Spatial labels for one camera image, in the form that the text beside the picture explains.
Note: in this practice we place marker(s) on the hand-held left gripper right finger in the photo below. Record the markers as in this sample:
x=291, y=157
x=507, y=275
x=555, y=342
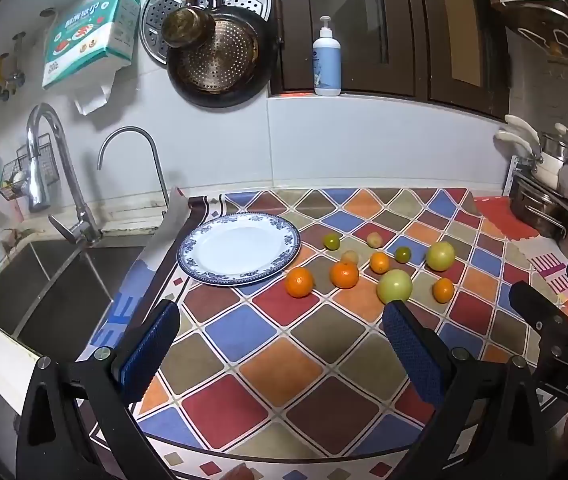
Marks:
x=413, y=355

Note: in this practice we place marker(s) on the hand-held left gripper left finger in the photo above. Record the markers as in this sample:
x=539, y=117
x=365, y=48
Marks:
x=149, y=350

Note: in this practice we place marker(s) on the small orange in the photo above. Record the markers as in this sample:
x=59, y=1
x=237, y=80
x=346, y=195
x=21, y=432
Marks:
x=379, y=262
x=443, y=290

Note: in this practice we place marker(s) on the large green citrus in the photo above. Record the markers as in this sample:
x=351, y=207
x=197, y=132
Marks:
x=394, y=286

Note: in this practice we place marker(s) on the large yellow-green citrus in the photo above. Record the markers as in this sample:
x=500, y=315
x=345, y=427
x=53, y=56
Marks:
x=440, y=256

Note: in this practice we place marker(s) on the large orange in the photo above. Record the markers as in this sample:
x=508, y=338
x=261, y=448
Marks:
x=344, y=275
x=299, y=282

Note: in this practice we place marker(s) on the blue rimmed white plate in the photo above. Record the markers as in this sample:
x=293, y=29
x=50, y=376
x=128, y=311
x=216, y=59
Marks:
x=239, y=250

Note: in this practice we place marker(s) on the pink striped mat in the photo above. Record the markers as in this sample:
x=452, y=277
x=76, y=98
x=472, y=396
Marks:
x=558, y=270

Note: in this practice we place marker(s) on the steel pots rack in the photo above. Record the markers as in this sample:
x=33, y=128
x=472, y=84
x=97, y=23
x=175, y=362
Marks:
x=533, y=210

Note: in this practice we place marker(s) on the red foam mat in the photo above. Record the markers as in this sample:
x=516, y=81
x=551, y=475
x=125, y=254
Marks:
x=501, y=220

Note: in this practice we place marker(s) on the small green fruit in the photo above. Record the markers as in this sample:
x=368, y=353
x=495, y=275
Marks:
x=332, y=241
x=403, y=254

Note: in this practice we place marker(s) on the white pot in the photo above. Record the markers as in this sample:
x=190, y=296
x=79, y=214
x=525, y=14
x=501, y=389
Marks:
x=548, y=170

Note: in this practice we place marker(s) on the small yellow-red fruit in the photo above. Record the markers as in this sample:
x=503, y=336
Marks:
x=374, y=239
x=349, y=256

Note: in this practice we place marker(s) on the steel kitchen sink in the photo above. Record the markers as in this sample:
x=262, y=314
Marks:
x=39, y=295

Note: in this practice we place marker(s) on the colourful diamond pattern tablecloth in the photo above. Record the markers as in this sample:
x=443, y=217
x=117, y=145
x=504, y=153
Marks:
x=284, y=360

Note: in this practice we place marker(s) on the steel pot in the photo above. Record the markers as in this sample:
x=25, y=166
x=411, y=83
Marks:
x=556, y=146

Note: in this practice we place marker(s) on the thin gooseneck faucet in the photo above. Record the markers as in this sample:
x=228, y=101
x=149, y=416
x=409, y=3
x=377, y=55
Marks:
x=129, y=132

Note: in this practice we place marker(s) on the chrome pull-down faucet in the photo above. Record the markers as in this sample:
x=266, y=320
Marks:
x=39, y=160

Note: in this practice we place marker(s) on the white plastic bag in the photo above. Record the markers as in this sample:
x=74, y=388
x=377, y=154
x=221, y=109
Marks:
x=96, y=97

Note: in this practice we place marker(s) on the black frying pan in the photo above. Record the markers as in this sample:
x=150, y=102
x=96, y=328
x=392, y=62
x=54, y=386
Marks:
x=259, y=72

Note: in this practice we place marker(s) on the blue white pump bottle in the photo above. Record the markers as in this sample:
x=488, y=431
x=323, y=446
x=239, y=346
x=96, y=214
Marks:
x=327, y=67

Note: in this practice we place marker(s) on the green paper towel pack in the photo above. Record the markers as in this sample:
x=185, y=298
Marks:
x=89, y=35

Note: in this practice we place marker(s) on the brass ladle pot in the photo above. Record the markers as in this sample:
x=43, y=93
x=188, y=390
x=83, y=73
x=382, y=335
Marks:
x=186, y=27

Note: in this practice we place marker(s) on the suction cup hook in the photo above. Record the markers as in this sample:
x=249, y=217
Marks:
x=47, y=11

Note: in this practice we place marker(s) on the dark wooden window frame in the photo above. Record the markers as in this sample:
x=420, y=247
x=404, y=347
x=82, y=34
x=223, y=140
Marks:
x=403, y=35

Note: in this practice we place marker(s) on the yellow wall hook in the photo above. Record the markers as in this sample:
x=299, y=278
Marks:
x=1, y=72

